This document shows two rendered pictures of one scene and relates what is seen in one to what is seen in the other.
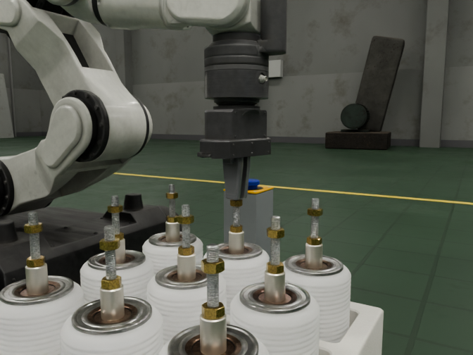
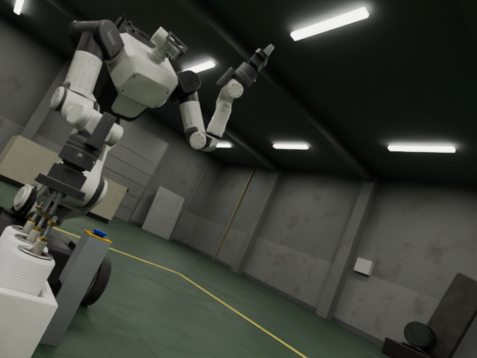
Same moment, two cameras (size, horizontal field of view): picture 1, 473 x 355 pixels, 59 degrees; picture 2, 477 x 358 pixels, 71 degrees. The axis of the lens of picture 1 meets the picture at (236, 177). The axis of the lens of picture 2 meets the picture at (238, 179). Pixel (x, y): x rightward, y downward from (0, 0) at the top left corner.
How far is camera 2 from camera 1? 75 cm
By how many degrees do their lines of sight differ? 31
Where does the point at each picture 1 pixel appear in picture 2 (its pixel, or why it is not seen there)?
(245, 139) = (59, 180)
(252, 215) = (81, 246)
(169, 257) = (8, 233)
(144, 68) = (270, 229)
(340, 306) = (17, 272)
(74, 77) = not seen: hidden behind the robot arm
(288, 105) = (368, 301)
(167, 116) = (270, 269)
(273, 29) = (93, 134)
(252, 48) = (80, 140)
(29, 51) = not seen: hidden behind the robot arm
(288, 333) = not seen: outside the picture
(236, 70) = (68, 146)
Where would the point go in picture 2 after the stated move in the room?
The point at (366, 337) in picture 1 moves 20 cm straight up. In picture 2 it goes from (12, 294) to (64, 202)
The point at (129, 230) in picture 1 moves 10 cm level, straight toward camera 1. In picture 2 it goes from (64, 251) to (47, 250)
